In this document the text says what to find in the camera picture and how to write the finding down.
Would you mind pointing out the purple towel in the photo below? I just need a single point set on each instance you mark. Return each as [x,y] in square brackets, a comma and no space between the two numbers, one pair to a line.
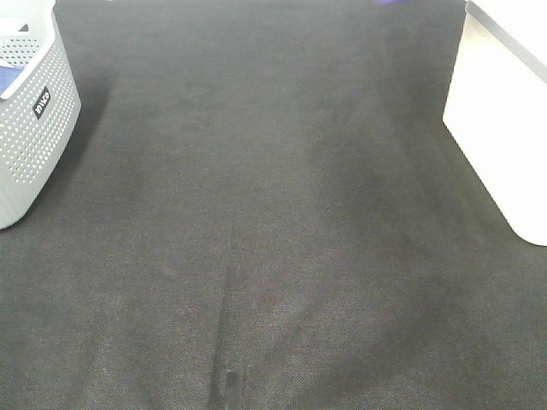
[386,3]

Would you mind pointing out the white plastic bin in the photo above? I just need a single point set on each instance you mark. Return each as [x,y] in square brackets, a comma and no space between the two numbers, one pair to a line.
[496,108]

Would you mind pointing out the grey perforated laundry basket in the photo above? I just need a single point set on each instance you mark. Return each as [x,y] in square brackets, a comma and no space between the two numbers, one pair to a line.
[38,120]

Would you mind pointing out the blue cloth in basket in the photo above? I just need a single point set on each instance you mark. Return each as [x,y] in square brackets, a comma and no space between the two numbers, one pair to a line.
[11,80]

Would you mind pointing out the black fabric table mat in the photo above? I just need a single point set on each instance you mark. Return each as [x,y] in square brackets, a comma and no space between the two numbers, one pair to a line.
[261,202]

